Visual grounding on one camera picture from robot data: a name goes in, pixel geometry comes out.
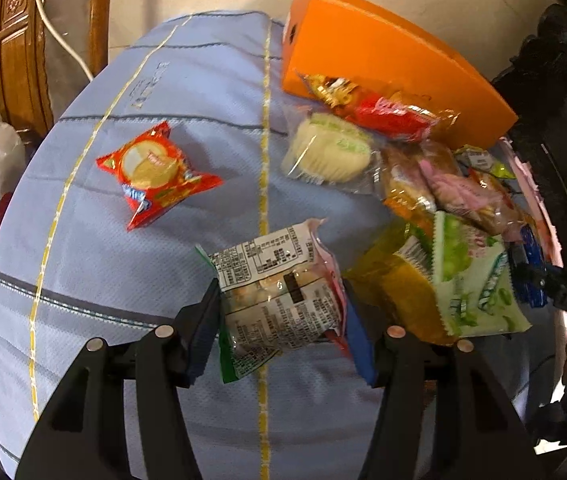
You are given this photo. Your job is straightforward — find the pale round pastry packet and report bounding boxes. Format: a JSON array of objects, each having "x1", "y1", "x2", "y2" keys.
[{"x1": 280, "y1": 107, "x2": 381, "y2": 193}]

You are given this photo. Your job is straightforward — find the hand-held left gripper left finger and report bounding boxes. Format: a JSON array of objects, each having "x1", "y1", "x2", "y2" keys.
[{"x1": 16, "y1": 277, "x2": 222, "y2": 480}]

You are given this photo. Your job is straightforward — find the red round cake packet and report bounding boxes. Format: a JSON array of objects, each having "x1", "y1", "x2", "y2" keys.
[{"x1": 96, "y1": 121, "x2": 224, "y2": 232}]

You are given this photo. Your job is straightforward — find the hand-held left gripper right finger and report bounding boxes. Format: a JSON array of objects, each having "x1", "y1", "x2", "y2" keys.
[{"x1": 341, "y1": 280, "x2": 535, "y2": 480}]

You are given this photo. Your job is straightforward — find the red gold snack packet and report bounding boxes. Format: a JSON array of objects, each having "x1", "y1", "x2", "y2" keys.
[{"x1": 297, "y1": 74, "x2": 460, "y2": 143}]

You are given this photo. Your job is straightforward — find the clear white label snack packet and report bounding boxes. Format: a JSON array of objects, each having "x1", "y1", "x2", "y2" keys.
[{"x1": 196, "y1": 219, "x2": 354, "y2": 385}]

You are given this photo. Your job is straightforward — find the light blue striped tablecloth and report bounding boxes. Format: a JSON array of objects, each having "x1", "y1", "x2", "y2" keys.
[{"x1": 0, "y1": 10, "x2": 564, "y2": 480}]

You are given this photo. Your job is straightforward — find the pink sheet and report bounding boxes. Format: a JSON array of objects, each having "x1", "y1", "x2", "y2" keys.
[{"x1": 508, "y1": 140, "x2": 564, "y2": 267}]

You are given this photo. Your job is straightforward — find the white cable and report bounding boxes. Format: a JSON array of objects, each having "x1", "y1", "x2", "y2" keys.
[{"x1": 20, "y1": 0, "x2": 95, "y2": 81}]

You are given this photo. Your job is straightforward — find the pink snack packet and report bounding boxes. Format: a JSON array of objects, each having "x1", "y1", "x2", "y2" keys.
[{"x1": 421, "y1": 142, "x2": 521, "y2": 233}]

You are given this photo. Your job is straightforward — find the blue snack packet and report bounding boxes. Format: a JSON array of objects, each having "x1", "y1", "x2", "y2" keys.
[{"x1": 511, "y1": 225, "x2": 547, "y2": 306}]

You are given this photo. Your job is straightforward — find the yellow green snack packet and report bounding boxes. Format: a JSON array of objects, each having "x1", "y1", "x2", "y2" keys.
[{"x1": 456, "y1": 145, "x2": 517, "y2": 181}]

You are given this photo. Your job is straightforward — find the clear yellow snack packet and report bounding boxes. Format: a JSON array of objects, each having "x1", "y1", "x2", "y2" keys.
[{"x1": 346, "y1": 220, "x2": 457, "y2": 346}]

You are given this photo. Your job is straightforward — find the brown wooden chair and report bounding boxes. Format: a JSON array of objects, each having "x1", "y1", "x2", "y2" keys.
[{"x1": 0, "y1": 0, "x2": 116, "y2": 148}]

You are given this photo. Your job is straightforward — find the orange cardboard box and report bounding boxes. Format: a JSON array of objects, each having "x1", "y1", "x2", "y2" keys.
[{"x1": 282, "y1": 0, "x2": 519, "y2": 150}]

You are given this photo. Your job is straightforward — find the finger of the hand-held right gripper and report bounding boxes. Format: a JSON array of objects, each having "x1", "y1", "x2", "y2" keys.
[{"x1": 508, "y1": 242, "x2": 564, "y2": 306}]

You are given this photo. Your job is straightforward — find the orange print bread packet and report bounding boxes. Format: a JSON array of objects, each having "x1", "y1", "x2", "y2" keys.
[{"x1": 378, "y1": 145, "x2": 439, "y2": 216}]

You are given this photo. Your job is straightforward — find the green white snack packet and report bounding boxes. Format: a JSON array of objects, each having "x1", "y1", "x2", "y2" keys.
[{"x1": 431, "y1": 210, "x2": 534, "y2": 338}]

